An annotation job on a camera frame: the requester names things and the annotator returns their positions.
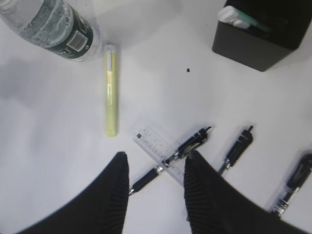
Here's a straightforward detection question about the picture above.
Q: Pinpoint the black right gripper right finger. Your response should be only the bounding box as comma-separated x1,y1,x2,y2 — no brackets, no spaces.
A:
184,150,304,234

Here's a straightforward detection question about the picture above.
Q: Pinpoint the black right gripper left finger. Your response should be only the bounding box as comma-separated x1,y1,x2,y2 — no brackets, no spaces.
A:
21,152,129,234

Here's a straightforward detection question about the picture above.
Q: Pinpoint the clear plastic ruler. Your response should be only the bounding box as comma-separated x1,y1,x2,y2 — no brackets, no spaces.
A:
134,124,192,186

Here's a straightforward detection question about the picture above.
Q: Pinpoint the yellow utility knife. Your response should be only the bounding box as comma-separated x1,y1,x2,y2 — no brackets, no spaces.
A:
104,44,117,137

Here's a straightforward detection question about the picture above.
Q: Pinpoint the clear water bottle green label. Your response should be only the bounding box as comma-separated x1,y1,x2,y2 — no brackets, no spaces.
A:
0,0,101,62

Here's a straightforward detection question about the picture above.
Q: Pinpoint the black pen left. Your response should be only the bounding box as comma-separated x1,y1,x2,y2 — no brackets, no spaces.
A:
129,126,212,196

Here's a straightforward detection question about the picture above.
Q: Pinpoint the black pen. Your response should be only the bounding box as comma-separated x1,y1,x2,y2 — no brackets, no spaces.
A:
270,152,312,218
218,125,254,175
129,126,212,196

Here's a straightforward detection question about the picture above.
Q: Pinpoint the black pen middle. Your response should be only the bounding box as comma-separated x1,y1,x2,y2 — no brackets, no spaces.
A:
218,125,254,175

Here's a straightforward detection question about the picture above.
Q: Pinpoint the black pen right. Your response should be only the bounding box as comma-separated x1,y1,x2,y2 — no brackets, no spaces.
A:
270,152,312,218

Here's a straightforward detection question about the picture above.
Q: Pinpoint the black square pen holder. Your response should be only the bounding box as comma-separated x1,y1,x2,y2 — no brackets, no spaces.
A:
212,0,312,72

